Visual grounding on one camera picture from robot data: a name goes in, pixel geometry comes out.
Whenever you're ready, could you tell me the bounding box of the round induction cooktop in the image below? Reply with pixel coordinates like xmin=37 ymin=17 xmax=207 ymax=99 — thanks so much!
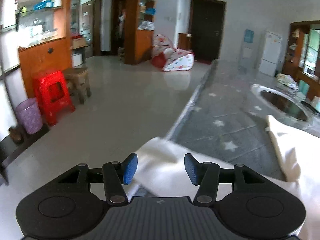
xmin=251 ymin=85 xmax=319 ymax=123

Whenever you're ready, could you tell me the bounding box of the small wooden stool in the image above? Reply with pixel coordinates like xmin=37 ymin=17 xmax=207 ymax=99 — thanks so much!
xmin=62 ymin=67 xmax=92 ymax=105

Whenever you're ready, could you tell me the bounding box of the red plastic stool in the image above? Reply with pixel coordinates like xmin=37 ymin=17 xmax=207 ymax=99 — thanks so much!
xmin=32 ymin=70 xmax=75 ymax=126

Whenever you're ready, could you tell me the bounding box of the purple waste bin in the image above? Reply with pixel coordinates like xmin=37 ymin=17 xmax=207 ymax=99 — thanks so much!
xmin=16 ymin=98 xmax=43 ymax=134

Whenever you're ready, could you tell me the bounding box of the water dispenser with blue bottle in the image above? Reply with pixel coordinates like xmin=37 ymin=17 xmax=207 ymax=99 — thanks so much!
xmin=239 ymin=29 xmax=254 ymax=68

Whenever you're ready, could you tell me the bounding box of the crumpled patterned cloth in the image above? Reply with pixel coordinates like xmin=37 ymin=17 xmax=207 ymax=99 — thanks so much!
xmin=277 ymin=73 xmax=299 ymax=90

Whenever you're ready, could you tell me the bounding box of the polka dot play tent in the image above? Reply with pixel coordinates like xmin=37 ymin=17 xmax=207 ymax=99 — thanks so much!
xmin=151 ymin=35 xmax=194 ymax=72

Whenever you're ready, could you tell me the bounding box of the tissue pack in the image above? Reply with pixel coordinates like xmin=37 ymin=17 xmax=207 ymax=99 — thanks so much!
xmin=311 ymin=96 xmax=320 ymax=113

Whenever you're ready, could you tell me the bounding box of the white refrigerator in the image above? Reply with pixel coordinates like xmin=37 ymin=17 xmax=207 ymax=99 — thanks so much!
xmin=258 ymin=31 xmax=282 ymax=76

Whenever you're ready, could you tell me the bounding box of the wooden shelf cabinet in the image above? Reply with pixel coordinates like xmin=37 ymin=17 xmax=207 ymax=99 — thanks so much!
xmin=124 ymin=0 xmax=156 ymax=64

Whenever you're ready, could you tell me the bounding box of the wooden sideboard shelf unit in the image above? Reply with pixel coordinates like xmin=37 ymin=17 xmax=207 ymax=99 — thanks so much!
xmin=281 ymin=21 xmax=319 ymax=100

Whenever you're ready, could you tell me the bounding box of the dark wooden door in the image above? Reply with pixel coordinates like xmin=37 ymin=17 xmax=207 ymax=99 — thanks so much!
xmin=189 ymin=0 xmax=226 ymax=62

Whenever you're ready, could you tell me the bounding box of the left wooden display cabinet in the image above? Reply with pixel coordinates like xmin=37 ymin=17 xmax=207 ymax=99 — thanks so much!
xmin=1 ymin=0 xmax=72 ymax=103

